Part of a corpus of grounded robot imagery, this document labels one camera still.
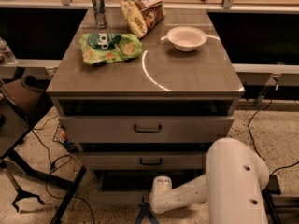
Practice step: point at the grey drawer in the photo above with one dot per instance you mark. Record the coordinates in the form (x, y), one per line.
(146, 129)
(130, 187)
(143, 160)

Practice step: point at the dark side table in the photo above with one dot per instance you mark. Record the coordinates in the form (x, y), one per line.
(12, 131)

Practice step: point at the brown chair seat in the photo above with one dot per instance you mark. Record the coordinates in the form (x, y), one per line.
(24, 96)

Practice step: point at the wire basket with items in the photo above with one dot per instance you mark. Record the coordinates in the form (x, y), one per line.
(61, 138)

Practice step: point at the clear plastic bottle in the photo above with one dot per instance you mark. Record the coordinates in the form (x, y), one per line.
(6, 52)

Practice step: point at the green chip bag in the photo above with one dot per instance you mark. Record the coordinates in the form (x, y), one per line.
(102, 48)

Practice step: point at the grey middle drawer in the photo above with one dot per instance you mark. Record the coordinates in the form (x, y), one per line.
(143, 160)

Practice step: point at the black metal floor stand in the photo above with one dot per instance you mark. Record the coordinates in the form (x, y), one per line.
(274, 200)

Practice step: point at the yellow brown snack bag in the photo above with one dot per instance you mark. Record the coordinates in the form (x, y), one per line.
(142, 15)

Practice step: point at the black tripod stand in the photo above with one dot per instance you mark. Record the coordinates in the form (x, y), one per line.
(21, 194)

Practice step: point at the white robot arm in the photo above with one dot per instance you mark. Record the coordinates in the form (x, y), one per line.
(232, 186)

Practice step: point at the grey bottom drawer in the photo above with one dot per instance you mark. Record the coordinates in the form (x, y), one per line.
(130, 187)

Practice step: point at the white paper bowl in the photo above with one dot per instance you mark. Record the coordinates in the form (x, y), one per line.
(186, 39)

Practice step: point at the grey drawer cabinet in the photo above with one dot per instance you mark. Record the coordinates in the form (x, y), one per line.
(163, 81)

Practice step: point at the grey top drawer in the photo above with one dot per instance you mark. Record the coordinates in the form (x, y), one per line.
(146, 129)

